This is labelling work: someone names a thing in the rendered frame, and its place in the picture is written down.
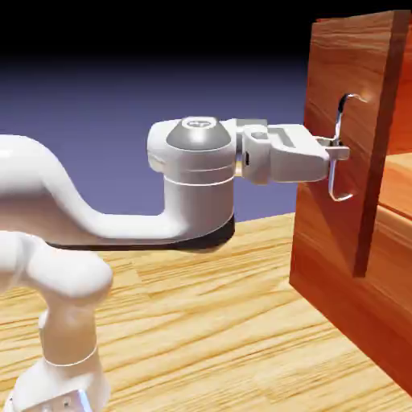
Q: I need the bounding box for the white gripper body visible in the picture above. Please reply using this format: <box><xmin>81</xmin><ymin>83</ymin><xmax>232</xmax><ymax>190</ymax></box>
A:
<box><xmin>267</xmin><ymin>123</ymin><xmax>332</xmax><ymax>185</ymax></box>

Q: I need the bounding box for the curved silver door handle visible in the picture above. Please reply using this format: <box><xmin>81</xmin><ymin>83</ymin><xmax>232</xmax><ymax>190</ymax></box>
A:
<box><xmin>326</xmin><ymin>92</ymin><xmax>370</xmax><ymax>203</ymax></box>

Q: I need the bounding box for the wooden cabinet door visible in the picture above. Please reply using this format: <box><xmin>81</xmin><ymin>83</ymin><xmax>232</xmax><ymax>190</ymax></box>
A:
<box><xmin>290</xmin><ymin>9</ymin><xmax>412</xmax><ymax>279</ymax></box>

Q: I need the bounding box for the wooden cabinet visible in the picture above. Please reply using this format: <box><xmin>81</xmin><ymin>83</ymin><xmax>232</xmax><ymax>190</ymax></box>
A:
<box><xmin>288</xmin><ymin>9</ymin><xmax>412</xmax><ymax>399</ymax></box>

